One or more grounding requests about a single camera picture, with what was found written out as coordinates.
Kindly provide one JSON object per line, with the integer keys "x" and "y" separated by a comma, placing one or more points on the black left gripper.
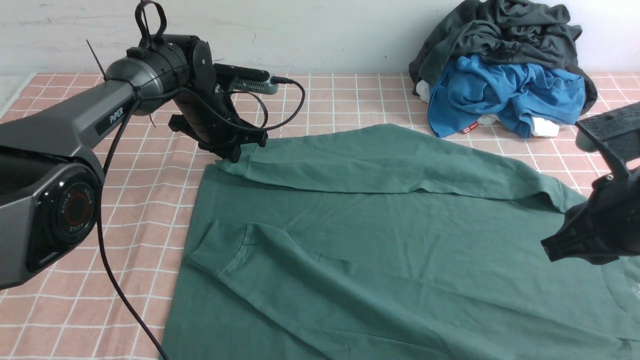
{"x": 211, "y": 120}

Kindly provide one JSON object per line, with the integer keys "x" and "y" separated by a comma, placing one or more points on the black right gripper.
{"x": 604, "y": 228}

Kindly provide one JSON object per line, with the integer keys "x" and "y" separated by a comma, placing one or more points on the green long-sleeve shirt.
{"x": 384, "y": 243}

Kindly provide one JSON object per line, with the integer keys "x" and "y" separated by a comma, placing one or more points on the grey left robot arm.
{"x": 50, "y": 175}

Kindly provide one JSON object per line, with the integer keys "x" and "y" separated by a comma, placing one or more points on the blue crumpled shirt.
{"x": 469, "y": 88}

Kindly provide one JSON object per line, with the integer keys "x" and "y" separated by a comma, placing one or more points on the dark grey crumpled garment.
{"x": 504, "y": 32}

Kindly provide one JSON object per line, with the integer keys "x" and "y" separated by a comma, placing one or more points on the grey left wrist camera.
{"x": 237, "y": 78}

